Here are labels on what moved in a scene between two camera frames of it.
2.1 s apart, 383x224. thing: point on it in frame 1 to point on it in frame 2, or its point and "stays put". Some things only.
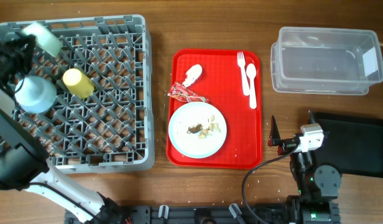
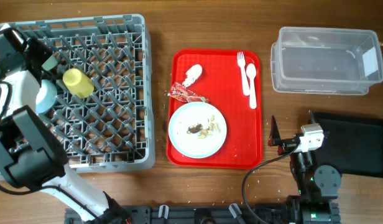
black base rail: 262,214 stays put
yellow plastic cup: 78,83 stays put
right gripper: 286,144 stays put
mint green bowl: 45,39 to 50,63
